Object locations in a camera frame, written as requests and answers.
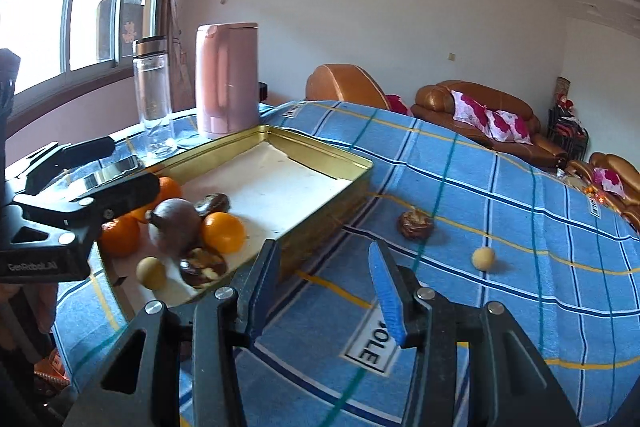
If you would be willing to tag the gold metal tin tray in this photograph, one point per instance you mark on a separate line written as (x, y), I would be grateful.
(280, 187)

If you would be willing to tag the cluttered coffee table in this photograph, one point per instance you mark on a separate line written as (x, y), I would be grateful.
(582, 189)

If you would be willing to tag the red plush toy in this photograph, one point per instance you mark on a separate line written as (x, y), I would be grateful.
(567, 103)

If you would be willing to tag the purple passion fruit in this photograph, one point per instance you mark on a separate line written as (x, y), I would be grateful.
(175, 222)

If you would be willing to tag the blue plaid tablecloth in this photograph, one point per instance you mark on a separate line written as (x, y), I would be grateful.
(475, 187)

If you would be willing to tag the dark brown water chestnut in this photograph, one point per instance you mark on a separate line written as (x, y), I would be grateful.
(415, 224)
(202, 267)
(212, 203)

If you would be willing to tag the pink electric kettle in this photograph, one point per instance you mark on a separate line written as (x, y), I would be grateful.
(230, 82)

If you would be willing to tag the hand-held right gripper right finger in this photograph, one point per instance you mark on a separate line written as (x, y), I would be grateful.
(387, 302)

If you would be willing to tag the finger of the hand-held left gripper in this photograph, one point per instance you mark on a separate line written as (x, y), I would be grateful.
(70, 162)
(115, 202)

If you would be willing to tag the brown leather three-seat sofa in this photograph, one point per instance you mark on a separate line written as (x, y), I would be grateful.
(435, 104)

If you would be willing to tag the small smooth orange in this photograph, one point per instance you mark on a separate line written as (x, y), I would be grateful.
(223, 232)
(171, 189)

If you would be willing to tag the clear glass water bottle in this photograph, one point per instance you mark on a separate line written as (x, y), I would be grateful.
(152, 107)

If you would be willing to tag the brown leather armchair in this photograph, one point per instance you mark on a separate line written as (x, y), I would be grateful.
(345, 87)
(620, 207)

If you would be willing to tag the stack of dark chairs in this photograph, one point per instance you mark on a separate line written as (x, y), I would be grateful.
(567, 132)

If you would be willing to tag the brown patterned cylinder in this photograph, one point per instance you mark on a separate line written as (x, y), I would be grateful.
(563, 87)

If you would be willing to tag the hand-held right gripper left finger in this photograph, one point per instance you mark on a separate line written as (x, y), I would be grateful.
(260, 287)

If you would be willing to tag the beige curtain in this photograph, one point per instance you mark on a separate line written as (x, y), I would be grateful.
(180, 7)

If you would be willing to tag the small tan longan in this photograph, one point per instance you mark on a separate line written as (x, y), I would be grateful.
(483, 258)
(151, 273)

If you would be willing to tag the pink floral pillow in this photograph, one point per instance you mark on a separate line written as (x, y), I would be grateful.
(507, 127)
(609, 181)
(467, 109)

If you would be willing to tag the red pillow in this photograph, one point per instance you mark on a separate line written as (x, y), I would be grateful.
(398, 105)

